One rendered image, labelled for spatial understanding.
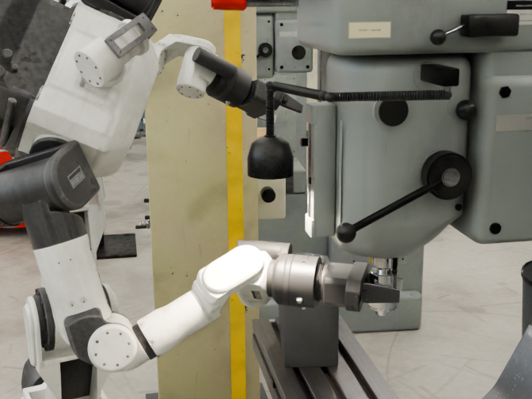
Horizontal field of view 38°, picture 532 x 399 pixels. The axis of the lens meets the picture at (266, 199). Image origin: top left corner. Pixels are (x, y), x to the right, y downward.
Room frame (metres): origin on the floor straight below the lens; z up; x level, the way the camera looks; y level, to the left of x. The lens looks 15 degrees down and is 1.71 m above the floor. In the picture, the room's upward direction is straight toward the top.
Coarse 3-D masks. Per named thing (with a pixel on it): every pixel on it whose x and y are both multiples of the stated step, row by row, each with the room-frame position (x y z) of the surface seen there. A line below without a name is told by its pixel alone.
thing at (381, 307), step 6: (372, 282) 1.19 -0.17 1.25; (378, 282) 1.19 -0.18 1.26; (384, 282) 1.18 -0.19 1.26; (390, 282) 1.18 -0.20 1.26; (396, 282) 1.19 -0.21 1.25; (396, 288) 1.19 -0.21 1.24; (372, 306) 1.19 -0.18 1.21; (378, 306) 1.19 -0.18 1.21; (384, 306) 1.18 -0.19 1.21; (390, 306) 1.19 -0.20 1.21; (396, 306) 1.20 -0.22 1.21
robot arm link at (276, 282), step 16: (240, 240) 1.31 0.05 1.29; (272, 256) 1.28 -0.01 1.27; (288, 256) 1.24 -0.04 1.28; (272, 272) 1.22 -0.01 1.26; (288, 272) 1.21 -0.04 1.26; (256, 288) 1.22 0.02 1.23; (272, 288) 1.21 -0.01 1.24; (288, 288) 1.20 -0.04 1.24; (256, 304) 1.27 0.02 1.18; (288, 304) 1.22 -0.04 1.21
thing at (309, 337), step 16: (320, 304) 1.56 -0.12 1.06; (288, 320) 1.56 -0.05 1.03; (304, 320) 1.56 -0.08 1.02; (320, 320) 1.57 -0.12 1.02; (336, 320) 1.57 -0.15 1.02; (288, 336) 1.56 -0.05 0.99; (304, 336) 1.56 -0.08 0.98; (320, 336) 1.57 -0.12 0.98; (336, 336) 1.57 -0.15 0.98; (288, 352) 1.56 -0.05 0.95; (304, 352) 1.56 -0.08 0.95; (320, 352) 1.57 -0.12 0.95; (336, 352) 1.57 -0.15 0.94
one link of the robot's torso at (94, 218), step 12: (96, 204) 1.61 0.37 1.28; (84, 216) 1.63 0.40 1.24; (96, 216) 1.61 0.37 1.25; (96, 228) 1.60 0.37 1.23; (96, 240) 1.60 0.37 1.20; (96, 252) 1.59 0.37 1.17; (96, 264) 1.59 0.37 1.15; (36, 288) 1.63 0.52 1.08; (36, 300) 1.58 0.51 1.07; (48, 300) 1.57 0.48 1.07; (48, 312) 1.55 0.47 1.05; (48, 324) 1.54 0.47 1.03; (48, 336) 1.54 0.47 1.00; (60, 336) 1.55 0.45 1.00; (48, 348) 1.56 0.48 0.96; (60, 348) 1.58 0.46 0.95
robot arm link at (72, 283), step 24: (72, 240) 1.18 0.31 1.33; (48, 264) 1.16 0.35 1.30; (72, 264) 1.17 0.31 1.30; (48, 288) 1.17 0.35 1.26; (72, 288) 1.16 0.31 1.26; (96, 288) 1.18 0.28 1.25; (72, 312) 1.15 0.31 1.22; (96, 312) 1.15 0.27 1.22; (72, 336) 1.13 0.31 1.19; (96, 336) 1.13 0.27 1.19; (120, 336) 1.14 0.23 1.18; (96, 360) 1.12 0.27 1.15; (120, 360) 1.13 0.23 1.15
